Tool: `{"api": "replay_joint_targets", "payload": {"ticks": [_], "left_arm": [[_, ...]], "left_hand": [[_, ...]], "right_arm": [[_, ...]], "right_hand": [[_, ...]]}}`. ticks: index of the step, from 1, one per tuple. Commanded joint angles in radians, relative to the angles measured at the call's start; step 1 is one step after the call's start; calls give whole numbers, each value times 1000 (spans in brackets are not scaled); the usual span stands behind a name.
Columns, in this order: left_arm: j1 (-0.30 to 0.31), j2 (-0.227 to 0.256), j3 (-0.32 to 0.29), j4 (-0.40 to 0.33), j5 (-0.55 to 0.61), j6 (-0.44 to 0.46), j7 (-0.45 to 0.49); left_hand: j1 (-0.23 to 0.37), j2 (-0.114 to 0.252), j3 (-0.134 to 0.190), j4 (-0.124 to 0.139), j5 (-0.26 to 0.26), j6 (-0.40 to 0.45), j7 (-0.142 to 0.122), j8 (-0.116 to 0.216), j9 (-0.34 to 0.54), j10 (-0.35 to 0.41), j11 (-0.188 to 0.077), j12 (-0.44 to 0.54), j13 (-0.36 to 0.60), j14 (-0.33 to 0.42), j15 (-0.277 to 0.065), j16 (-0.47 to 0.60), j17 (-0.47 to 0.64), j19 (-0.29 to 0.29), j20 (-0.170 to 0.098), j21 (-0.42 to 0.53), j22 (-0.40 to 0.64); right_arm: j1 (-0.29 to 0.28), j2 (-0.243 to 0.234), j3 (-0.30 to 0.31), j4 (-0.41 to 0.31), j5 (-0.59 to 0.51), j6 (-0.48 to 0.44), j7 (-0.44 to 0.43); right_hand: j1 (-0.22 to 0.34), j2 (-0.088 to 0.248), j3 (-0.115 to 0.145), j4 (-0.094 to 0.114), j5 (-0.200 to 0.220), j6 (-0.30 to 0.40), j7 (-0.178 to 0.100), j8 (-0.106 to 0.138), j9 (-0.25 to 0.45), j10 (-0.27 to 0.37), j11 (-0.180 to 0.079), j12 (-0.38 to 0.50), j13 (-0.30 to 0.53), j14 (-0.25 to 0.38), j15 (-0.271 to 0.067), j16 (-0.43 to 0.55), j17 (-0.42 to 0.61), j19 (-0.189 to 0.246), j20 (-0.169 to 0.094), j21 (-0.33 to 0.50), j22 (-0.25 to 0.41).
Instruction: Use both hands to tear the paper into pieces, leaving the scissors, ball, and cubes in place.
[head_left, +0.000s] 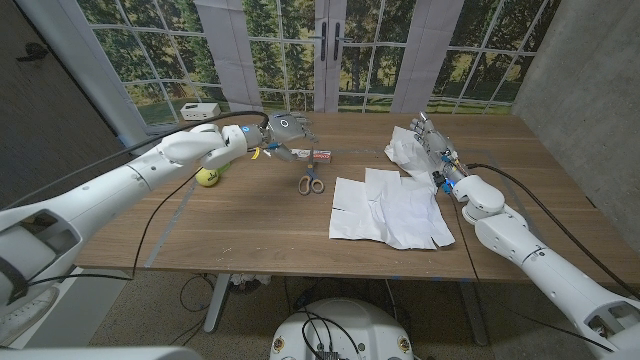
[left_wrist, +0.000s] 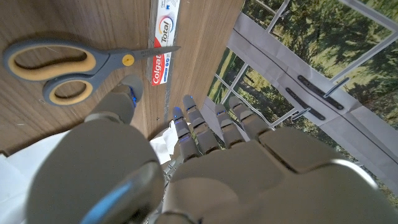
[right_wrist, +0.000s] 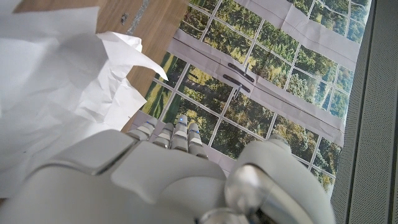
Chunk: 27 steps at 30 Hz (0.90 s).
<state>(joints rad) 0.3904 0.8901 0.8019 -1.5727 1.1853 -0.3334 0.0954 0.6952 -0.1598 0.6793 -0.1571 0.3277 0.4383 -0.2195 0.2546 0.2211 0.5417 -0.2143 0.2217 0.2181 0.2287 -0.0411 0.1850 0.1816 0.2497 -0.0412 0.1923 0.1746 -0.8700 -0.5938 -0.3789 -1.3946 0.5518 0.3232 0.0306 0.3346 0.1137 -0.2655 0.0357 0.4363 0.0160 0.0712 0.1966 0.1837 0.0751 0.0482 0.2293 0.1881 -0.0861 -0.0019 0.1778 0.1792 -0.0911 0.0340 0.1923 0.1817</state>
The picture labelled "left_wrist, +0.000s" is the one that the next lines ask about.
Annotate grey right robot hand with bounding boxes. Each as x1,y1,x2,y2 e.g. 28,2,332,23
162,155,183,190

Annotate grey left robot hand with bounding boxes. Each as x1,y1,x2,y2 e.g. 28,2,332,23
26,73,398,224

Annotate grey scissors with yellow handles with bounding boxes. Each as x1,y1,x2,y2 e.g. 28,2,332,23
2,37,182,106

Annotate white paper sheet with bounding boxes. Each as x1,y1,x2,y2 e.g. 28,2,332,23
0,129,72,224

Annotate crumpled white paper piece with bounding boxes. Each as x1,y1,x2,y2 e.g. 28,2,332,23
149,119,178,166

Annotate Colgate toothpaste box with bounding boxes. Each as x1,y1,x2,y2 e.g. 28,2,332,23
146,0,181,86

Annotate printed forest window backdrop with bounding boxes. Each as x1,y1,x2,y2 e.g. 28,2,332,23
198,0,398,206

